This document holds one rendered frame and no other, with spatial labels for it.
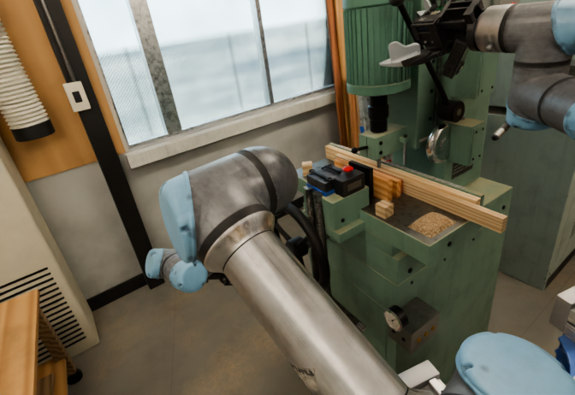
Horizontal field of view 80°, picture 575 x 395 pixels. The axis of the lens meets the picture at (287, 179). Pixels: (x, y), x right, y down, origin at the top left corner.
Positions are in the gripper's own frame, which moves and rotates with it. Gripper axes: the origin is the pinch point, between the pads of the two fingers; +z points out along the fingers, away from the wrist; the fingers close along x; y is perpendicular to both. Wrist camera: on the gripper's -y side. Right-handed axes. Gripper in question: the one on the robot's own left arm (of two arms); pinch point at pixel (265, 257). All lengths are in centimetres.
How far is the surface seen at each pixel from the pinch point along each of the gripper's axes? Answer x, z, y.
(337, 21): -113, 84, -116
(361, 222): 19.8, 13.3, -21.9
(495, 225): 47, 25, -34
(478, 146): 30, 38, -52
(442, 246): 41, 18, -25
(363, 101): -57, 75, -66
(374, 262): 23.4, 20.6, -11.6
